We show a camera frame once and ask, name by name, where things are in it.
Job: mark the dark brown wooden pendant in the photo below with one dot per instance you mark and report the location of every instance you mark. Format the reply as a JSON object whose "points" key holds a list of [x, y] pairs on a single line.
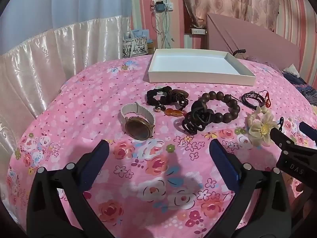
{"points": [[179, 93]]}

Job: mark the wall socket with charger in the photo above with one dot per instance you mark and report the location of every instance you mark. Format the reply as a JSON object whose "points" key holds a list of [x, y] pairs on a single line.
{"points": [[161, 6]]}

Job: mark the pale blue sheer curtain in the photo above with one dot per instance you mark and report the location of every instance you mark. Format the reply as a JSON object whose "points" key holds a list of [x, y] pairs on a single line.
{"points": [[62, 2]]}

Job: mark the cream flower hair scrunchie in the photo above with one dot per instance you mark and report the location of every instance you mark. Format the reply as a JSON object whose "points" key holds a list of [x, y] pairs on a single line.
{"points": [[260, 129]]}

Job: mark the white power strip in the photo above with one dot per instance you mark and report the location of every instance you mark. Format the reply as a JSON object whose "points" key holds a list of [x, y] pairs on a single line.
{"points": [[198, 31]]}

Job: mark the white shallow box tray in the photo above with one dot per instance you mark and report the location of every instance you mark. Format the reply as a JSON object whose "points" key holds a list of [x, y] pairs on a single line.
{"points": [[193, 64]]}

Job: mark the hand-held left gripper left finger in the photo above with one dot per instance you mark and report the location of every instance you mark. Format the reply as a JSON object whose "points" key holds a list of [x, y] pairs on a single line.
{"points": [[95, 161]]}

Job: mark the pink floral bedsheet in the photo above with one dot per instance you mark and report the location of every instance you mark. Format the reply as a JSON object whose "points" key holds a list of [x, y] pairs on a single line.
{"points": [[99, 99]]}

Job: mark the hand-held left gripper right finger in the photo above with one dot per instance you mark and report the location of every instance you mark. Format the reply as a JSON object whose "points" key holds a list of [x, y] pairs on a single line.
{"points": [[224, 164]]}

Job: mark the dark patterned blanket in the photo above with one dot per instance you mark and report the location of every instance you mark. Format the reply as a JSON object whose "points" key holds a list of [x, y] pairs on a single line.
{"points": [[302, 84]]}

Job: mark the white satin curtain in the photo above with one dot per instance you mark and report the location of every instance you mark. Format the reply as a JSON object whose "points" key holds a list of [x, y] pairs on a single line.
{"points": [[49, 59]]}

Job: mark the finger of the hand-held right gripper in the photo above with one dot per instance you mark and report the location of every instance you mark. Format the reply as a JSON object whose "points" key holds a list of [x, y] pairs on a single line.
{"points": [[281, 137], [308, 130]]}

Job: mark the cardboard box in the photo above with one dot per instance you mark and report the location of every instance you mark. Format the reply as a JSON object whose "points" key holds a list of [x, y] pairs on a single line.
{"points": [[151, 47]]}

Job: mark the black hair claw clip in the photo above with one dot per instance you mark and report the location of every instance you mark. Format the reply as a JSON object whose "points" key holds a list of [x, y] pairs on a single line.
{"points": [[195, 119]]}

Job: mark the printed gift bag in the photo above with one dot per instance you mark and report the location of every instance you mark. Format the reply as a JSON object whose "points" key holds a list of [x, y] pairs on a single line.
{"points": [[135, 45]]}

